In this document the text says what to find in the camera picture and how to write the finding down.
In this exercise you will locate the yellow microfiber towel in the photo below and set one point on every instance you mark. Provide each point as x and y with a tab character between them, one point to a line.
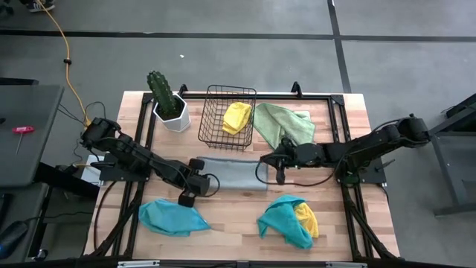
308	221
236	117

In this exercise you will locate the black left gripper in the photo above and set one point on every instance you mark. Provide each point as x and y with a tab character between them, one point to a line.
199	184

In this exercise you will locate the grey microfiber towel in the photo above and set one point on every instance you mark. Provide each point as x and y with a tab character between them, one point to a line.
234	173

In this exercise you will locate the silver metal bracket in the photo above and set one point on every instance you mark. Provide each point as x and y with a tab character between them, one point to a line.
137	264
346	265

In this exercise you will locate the white paper sheet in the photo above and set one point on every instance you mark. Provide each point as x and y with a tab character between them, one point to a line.
91	169

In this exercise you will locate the green microfiber towel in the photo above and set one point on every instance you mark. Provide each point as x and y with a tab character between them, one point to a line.
282	123

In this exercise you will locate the grey side table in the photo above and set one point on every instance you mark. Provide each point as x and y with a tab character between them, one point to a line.
26	141

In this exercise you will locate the teal microfiber towel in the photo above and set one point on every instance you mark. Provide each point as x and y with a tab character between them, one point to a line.
169	219
282	221

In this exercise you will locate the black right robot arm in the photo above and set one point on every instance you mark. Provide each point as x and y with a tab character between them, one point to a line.
357	149

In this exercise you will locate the white plant pot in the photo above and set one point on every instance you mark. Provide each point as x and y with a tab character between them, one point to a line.
178	123

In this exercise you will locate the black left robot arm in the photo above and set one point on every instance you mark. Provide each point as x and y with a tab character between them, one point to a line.
137	156

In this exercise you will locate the black table frame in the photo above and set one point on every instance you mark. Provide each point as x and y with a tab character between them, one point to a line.
267	97

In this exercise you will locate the green cactus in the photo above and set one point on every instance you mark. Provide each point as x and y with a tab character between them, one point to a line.
161	93

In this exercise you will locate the black metal stand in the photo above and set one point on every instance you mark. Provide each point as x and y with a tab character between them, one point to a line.
450	171

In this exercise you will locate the person's shoe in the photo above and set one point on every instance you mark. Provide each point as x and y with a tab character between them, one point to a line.
41	5

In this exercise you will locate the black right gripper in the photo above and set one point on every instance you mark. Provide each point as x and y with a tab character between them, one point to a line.
306	154

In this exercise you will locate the dark grey desk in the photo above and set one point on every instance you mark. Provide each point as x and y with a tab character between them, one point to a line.
22	201

